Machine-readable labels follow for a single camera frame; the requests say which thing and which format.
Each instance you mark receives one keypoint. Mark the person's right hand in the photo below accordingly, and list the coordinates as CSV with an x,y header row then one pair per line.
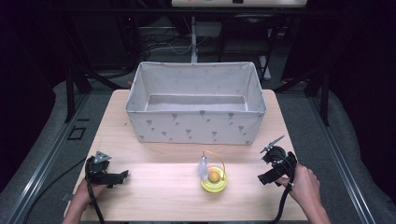
x,y
303,186

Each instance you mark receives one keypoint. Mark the grey printed fabric storage box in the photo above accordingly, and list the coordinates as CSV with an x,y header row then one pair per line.
x,y
196,124

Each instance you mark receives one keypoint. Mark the metal floor rail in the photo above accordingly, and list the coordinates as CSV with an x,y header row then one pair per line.
x,y
342,161
46,155

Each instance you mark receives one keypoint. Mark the person's left hand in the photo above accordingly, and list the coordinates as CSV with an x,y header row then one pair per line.
x,y
88,191

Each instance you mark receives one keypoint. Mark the white desk leg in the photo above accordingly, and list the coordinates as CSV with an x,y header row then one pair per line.
x,y
194,40

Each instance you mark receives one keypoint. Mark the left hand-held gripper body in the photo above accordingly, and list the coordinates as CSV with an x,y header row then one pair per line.
x,y
97,171

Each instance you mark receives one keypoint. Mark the black chair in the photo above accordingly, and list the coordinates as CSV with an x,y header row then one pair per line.
x,y
246,34

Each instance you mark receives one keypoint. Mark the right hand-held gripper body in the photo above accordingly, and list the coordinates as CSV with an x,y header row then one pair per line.
x,y
278,160

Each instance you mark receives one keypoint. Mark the black metal stand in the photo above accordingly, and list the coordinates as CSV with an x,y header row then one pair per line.
x,y
71,93
323,96

